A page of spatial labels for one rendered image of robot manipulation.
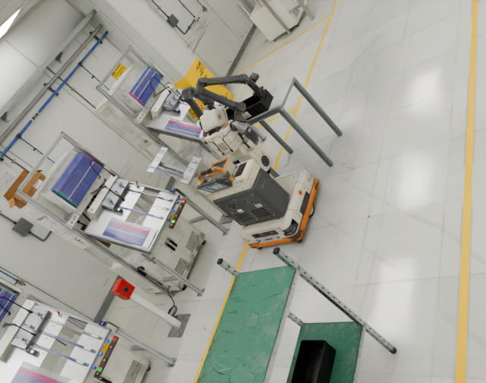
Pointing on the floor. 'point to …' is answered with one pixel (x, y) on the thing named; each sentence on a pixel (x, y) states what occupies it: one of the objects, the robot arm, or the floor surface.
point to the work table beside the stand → (281, 92)
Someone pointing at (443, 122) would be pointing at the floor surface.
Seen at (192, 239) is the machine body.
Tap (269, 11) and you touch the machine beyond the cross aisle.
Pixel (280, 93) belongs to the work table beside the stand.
